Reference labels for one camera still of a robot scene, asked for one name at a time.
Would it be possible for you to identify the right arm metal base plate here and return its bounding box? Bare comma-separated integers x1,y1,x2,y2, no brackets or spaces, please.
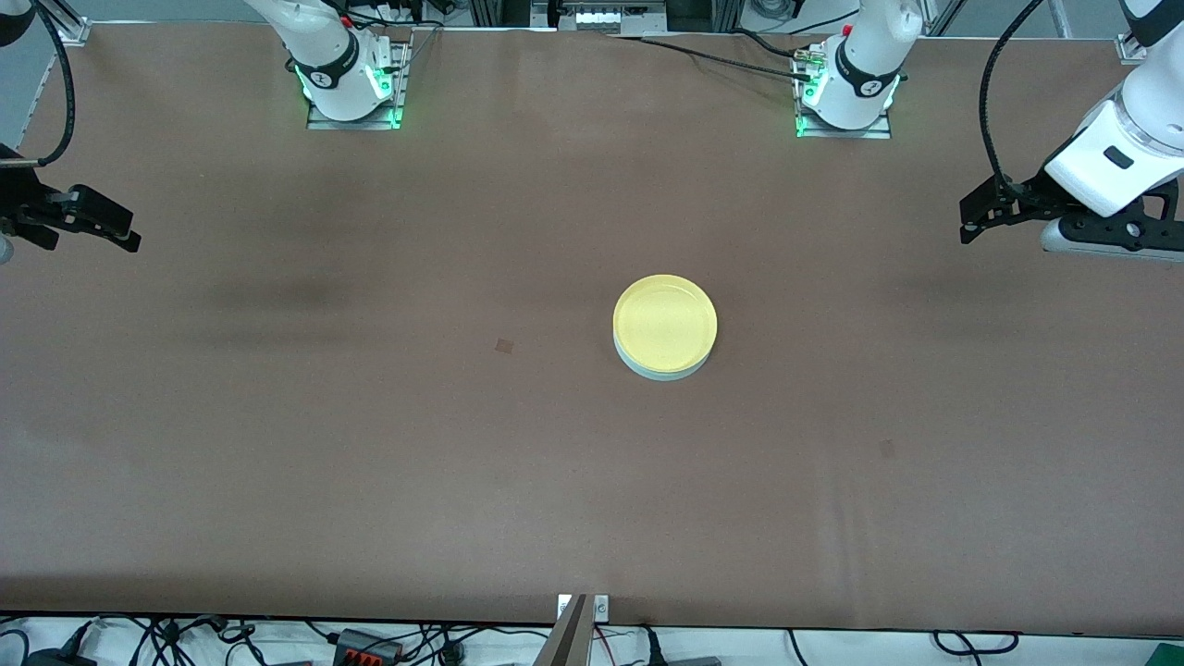
307,42,413,131

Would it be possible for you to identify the looped black floor cable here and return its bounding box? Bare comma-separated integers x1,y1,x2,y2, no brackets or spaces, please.
931,631,1020,659

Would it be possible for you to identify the tangled black floor cable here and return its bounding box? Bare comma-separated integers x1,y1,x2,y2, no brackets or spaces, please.
88,614,269,666

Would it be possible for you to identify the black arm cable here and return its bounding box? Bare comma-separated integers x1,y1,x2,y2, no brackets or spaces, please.
31,0,76,168
980,0,1052,191

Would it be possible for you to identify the grey camera mount pole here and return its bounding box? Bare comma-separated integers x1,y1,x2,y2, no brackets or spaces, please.
535,595,594,666

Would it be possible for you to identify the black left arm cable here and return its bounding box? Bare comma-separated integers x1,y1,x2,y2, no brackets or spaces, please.
980,0,1052,191

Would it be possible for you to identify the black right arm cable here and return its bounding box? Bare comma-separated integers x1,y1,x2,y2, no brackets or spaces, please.
31,0,76,168

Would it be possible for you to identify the grey metal rail unit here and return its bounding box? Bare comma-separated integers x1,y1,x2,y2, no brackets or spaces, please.
532,0,669,34

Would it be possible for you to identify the black orange connector block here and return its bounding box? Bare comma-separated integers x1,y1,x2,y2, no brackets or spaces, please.
331,628,404,663

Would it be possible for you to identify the yellow round plate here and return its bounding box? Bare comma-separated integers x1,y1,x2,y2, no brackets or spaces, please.
612,275,719,375

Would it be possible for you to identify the pale green round plate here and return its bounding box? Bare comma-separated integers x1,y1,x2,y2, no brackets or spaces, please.
614,335,716,383

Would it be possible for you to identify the long black table cable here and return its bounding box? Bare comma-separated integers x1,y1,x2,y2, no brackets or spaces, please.
606,34,817,83

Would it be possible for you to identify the short black table cable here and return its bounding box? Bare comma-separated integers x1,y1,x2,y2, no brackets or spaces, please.
731,28,807,59

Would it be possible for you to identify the brown table cover sheet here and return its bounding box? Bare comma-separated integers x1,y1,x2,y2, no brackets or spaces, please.
0,20,1184,639

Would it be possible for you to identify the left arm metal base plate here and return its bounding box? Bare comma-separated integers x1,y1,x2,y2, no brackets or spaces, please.
795,109,894,141

